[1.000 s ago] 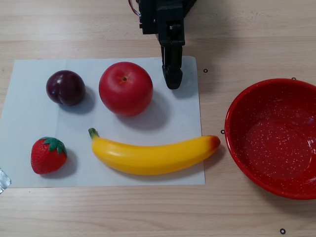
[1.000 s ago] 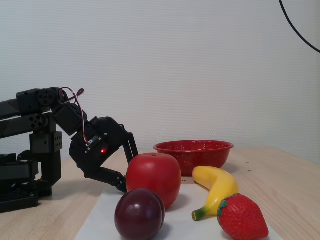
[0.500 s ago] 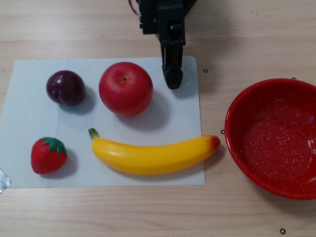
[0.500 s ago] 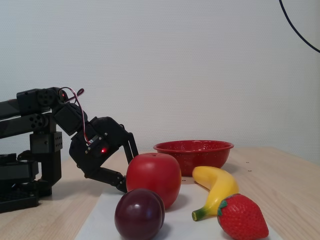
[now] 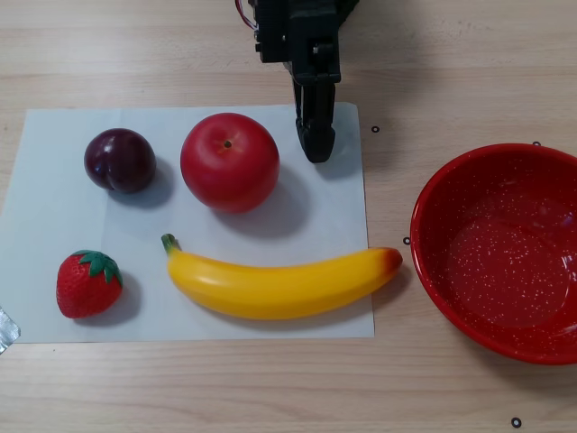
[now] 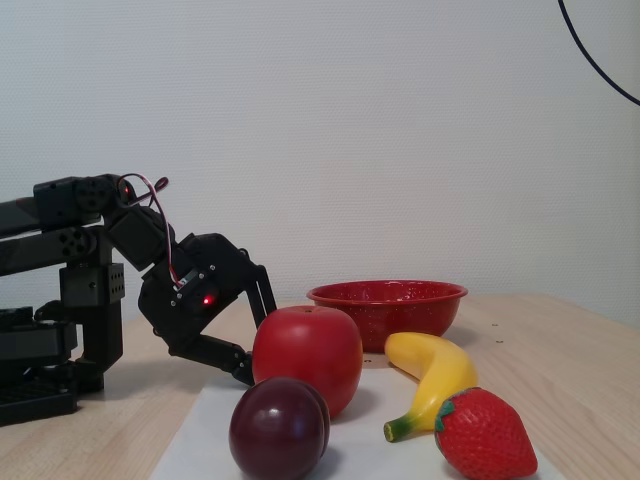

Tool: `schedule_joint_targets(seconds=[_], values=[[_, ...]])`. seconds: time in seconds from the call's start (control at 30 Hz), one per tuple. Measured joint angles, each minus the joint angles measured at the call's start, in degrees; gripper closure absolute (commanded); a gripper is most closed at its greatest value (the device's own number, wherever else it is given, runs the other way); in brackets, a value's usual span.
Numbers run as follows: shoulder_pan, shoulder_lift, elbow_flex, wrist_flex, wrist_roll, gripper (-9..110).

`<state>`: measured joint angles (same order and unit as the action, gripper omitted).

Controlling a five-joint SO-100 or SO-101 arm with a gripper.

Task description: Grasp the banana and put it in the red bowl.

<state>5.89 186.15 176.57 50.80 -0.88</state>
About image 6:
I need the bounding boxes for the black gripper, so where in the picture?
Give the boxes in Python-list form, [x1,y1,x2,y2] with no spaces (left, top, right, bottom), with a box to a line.
[137,231,278,388]

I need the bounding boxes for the yellow toy banana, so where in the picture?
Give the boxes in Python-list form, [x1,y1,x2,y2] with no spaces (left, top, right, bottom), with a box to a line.
[383,331,480,444]

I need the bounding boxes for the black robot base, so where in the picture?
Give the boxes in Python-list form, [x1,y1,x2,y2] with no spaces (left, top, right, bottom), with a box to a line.
[0,299,106,427]

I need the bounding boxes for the red speckled bowl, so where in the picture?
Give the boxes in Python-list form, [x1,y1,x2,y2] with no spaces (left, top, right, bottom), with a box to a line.
[305,279,470,353]

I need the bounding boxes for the red toy apple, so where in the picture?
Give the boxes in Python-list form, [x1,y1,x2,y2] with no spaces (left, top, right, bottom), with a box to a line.
[251,305,365,420]

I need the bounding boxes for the dark purple toy plum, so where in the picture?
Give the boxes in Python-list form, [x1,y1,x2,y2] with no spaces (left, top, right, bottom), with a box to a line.
[228,376,332,480]

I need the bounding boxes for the white paper sheet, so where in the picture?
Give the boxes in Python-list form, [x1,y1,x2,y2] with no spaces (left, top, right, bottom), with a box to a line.
[149,367,569,480]

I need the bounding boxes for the red toy strawberry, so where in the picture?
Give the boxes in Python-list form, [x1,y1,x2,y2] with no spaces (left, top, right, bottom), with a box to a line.
[433,386,539,480]

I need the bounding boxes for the red white servo wire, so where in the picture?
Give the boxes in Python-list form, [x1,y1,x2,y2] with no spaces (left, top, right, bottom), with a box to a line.
[117,172,187,290]

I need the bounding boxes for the thin black hanging cable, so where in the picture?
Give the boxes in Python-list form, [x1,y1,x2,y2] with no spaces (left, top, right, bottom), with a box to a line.
[556,0,640,108]

